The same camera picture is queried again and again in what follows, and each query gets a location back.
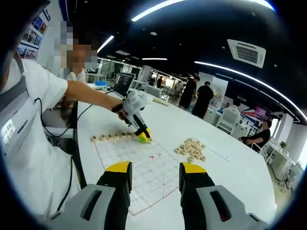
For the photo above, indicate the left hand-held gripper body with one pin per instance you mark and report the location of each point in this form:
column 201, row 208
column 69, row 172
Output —
column 135, row 101

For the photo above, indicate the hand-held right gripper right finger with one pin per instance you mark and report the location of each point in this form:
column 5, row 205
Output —
column 204, row 203

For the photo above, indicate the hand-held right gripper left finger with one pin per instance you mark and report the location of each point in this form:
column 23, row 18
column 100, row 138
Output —
column 76, row 210

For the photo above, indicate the round wooden chess piece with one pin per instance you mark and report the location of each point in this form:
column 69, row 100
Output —
column 149, row 141

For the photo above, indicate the set of arranged chess pieces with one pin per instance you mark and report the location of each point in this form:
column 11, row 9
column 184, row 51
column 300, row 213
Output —
column 112, row 136

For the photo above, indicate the clear grid chessboard sheet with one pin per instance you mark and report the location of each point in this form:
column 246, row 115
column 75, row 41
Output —
column 148, row 172

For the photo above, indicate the pile of wooden chess pieces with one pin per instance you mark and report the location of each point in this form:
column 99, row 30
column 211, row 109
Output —
column 190, row 149

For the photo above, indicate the person's left hand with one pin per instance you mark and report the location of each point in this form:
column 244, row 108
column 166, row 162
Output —
column 122, row 116

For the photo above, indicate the open grey laptop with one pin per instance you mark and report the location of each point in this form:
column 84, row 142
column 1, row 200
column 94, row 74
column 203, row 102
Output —
column 124, row 82

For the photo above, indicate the tan rolled mat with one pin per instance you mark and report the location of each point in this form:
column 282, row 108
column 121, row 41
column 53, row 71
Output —
column 161, row 101

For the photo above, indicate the blue lidded container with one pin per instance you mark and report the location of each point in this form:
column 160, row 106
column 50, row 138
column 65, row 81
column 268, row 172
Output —
column 104, row 83

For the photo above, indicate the short ceiling light strip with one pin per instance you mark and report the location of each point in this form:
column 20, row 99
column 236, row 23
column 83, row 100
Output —
column 106, row 43
column 154, row 59

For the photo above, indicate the person's white shirt torso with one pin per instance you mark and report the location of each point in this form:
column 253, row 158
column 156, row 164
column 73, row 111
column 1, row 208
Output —
column 36, row 179

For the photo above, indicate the white gaming chair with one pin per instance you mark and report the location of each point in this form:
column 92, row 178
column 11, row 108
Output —
column 229, row 118

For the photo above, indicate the long curved ceiling light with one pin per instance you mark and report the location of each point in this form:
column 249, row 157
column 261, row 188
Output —
column 144, row 13
column 216, row 67

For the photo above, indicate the white office desk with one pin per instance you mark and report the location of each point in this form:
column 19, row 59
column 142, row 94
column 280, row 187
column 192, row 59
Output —
column 280, row 158

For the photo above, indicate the potted green plant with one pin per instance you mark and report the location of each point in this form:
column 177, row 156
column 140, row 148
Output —
column 283, row 144

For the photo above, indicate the grey chest-worn device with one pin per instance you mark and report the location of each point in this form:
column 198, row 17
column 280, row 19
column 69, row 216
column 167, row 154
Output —
column 14, row 124

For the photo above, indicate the purple lit screen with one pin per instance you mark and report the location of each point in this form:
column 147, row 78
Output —
column 261, row 113

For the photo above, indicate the ceiling air conditioner vent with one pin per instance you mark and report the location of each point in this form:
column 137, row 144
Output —
column 247, row 53

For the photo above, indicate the blue white wall poster board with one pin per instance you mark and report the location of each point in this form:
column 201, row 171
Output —
column 33, row 36

